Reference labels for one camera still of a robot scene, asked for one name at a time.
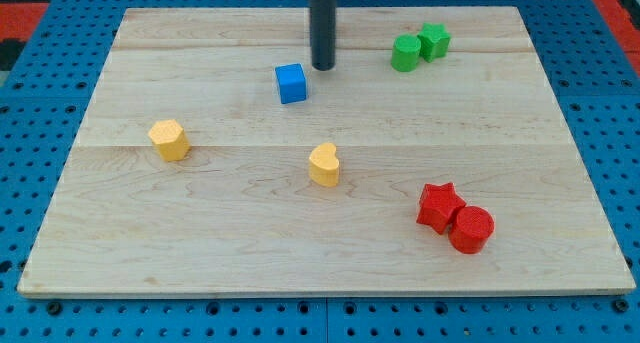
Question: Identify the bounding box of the blue cube block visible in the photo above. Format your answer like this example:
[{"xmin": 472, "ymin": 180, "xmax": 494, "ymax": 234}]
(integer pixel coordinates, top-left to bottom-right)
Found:
[{"xmin": 275, "ymin": 63, "xmax": 307, "ymax": 104}]

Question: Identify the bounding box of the yellow hexagon block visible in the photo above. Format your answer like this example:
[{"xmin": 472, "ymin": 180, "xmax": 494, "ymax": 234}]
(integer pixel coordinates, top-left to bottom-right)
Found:
[{"xmin": 147, "ymin": 119, "xmax": 191, "ymax": 162}]

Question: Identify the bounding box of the yellow heart block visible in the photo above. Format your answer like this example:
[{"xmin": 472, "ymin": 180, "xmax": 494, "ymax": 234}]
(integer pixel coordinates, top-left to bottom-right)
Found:
[{"xmin": 308, "ymin": 142, "xmax": 340, "ymax": 187}]

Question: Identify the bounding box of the wooden board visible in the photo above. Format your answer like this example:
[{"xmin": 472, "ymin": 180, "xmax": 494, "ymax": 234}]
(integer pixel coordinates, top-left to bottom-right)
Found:
[{"xmin": 17, "ymin": 6, "xmax": 636, "ymax": 299}]

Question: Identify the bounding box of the red star block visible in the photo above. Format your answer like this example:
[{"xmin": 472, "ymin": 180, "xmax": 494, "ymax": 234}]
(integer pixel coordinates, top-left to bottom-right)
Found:
[{"xmin": 416, "ymin": 182, "xmax": 466, "ymax": 235}]

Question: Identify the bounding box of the green cylinder block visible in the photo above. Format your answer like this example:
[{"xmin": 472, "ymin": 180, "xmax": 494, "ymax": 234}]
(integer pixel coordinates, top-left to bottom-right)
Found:
[{"xmin": 391, "ymin": 34, "xmax": 421, "ymax": 72}]

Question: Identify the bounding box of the red cylinder block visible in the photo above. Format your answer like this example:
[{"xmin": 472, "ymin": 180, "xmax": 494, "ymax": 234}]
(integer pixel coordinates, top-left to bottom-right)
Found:
[{"xmin": 449, "ymin": 206, "xmax": 495, "ymax": 254}]

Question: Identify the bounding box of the green star block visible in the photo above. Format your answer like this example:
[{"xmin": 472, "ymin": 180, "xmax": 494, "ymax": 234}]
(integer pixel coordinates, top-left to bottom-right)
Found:
[{"xmin": 417, "ymin": 23, "xmax": 451, "ymax": 62}]

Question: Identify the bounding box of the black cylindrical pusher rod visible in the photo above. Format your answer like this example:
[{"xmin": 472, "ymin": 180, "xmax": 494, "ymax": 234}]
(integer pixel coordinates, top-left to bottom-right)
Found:
[{"xmin": 309, "ymin": 0, "xmax": 337, "ymax": 71}]

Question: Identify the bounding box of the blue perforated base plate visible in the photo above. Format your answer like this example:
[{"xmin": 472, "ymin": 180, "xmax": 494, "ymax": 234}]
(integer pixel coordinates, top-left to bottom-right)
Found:
[{"xmin": 1, "ymin": 0, "xmax": 639, "ymax": 342}]

